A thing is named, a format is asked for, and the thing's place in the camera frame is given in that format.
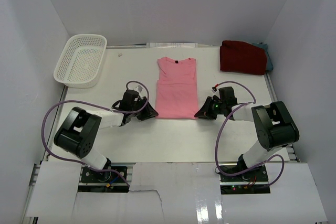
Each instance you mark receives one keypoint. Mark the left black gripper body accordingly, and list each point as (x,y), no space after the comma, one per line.
(140,103)

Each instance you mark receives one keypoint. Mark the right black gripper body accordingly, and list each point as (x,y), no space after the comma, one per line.
(218,107)

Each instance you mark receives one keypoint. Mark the pink t shirt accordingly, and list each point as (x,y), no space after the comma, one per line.
(176,89)

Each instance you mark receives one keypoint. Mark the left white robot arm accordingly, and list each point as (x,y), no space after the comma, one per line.
(78,131)

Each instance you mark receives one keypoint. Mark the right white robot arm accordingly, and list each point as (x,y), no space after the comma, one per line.
(275,128)

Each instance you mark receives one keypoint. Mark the folded dark red t shirt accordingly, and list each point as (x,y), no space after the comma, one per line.
(242,57)

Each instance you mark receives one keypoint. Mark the papers at back edge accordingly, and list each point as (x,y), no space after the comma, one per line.
(171,45)

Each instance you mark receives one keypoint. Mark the folded teal t shirt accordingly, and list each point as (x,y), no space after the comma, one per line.
(269,65)

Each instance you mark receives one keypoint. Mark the white plastic mesh basket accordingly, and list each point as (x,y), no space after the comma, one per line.
(81,61)

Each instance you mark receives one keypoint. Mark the white paper sheet front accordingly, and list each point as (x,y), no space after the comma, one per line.
(174,193)

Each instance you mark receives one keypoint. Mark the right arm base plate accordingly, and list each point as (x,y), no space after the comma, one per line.
(252,182)

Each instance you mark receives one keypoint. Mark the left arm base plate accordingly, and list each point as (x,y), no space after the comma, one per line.
(107,182)

